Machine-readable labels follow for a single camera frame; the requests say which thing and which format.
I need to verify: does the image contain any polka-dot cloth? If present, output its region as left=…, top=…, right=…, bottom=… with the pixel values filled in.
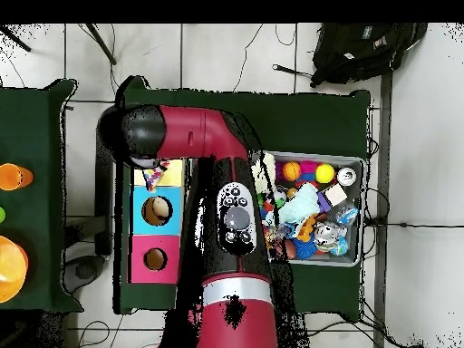
left=142, top=165, right=172, bottom=192

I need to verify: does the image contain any wooden box with three holes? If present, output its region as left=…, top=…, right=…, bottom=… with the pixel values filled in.
left=130, top=160, right=189, bottom=285

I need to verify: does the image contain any clear mesh bin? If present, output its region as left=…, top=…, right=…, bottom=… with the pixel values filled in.
left=249, top=148, right=368, bottom=268

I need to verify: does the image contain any cream yellow cloth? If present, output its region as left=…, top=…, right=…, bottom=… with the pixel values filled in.
left=252, top=152, right=278, bottom=195

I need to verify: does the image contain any small orange basketball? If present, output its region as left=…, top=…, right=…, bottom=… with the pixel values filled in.
left=282, top=160, right=303, bottom=182

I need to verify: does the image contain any mint green cloth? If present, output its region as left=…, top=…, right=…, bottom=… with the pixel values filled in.
left=278, top=182, right=322, bottom=227

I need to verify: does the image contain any pink spiky ball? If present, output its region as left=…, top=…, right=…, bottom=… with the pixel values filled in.
left=300, top=159, right=322, bottom=182

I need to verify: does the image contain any silver drink can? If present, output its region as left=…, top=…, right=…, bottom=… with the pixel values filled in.
left=314, top=224, right=341, bottom=251

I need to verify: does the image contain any grey round base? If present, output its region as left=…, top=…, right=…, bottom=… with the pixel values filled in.
left=63, top=255, right=106, bottom=295

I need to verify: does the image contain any black backpack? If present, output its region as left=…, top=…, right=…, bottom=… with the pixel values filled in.
left=310, top=23, right=429, bottom=88

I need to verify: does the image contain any dark green side tablecloth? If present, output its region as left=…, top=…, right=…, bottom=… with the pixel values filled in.
left=0, top=78, right=82, bottom=313

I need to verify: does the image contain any black tripod leg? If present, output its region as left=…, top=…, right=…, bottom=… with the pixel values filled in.
left=0, top=24, right=34, bottom=53
left=85, top=23, right=117, bottom=66

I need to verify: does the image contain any orange plastic cup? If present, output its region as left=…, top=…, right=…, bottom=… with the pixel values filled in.
left=0, top=163, right=34, bottom=192

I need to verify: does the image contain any orange plastic bowl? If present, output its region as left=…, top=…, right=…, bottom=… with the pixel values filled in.
left=0, top=235, right=30, bottom=305

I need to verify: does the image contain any black cable with plug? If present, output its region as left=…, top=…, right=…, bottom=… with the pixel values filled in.
left=272, top=63, right=314, bottom=80

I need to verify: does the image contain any thin black floor cable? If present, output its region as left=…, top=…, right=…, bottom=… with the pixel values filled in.
left=231, top=23, right=266, bottom=93

